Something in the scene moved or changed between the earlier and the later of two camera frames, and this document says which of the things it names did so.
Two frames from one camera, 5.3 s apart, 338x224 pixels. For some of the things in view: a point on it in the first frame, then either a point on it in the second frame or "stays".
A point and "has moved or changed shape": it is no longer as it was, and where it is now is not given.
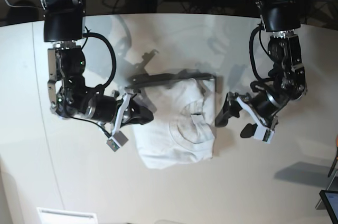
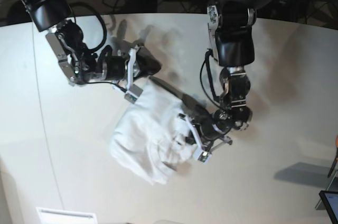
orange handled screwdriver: [335, 161] stays
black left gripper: [136, 113] to [144, 63]
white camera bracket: [118, 138] to [132, 91]
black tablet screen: [330, 198] stays
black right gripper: [249, 129] to [204, 125]
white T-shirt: [182, 130] has moved or changed shape
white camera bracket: [262, 133] to [202, 155]
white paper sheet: [52, 216] stays
